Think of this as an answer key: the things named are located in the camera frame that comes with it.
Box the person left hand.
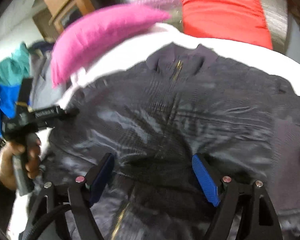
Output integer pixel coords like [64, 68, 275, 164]
[0, 135, 41, 191]

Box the black jacket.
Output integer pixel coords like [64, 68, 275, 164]
[34, 42, 300, 240]

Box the brown wooden cabinet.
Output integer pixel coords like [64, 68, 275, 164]
[33, 0, 120, 40]

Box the white quilted bedspread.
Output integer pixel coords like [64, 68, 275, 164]
[5, 22, 300, 240]

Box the red pillow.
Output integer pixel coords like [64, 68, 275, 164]
[181, 0, 273, 49]

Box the grey garment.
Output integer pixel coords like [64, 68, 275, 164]
[29, 51, 67, 109]

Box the magenta pillow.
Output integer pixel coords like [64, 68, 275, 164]
[50, 4, 170, 88]

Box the teal garment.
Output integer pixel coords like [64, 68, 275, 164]
[0, 42, 30, 86]

